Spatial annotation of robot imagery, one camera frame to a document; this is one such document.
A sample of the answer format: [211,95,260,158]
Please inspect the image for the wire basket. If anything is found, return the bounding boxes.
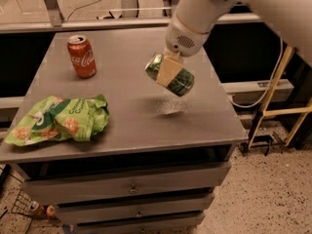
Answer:
[12,190,45,217]

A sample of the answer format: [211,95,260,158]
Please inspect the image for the red Coca-Cola can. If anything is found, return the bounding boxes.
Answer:
[67,35,97,78]

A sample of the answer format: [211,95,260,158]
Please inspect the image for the bottom grey drawer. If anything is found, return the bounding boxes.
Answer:
[75,212,204,234]

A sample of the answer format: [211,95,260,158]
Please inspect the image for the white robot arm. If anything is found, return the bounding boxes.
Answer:
[156,0,312,87]

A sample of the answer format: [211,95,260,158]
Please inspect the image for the metal railing frame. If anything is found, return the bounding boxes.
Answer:
[0,0,262,35]

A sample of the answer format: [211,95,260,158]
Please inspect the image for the green snack bag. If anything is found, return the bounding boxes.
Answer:
[5,95,109,146]

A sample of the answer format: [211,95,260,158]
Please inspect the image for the top grey drawer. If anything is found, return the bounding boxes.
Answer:
[22,162,231,205]

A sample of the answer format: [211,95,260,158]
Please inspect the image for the small can in basket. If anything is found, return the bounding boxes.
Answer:
[29,201,44,215]

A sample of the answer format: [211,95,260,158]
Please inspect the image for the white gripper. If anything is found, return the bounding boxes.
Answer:
[156,17,209,87]

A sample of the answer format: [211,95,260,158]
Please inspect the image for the green soda can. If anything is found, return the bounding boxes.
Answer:
[144,54,195,97]

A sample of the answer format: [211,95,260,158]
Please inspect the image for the grey drawer cabinet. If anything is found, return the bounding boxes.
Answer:
[0,25,249,234]

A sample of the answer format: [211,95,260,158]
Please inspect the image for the middle grey drawer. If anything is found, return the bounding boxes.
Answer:
[57,193,215,224]

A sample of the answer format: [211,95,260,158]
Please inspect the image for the grey drawer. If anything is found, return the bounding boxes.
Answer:
[57,193,215,224]
[22,162,231,205]
[75,212,204,234]

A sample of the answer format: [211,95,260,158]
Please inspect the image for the yellow folding stand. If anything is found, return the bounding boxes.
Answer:
[242,46,312,154]

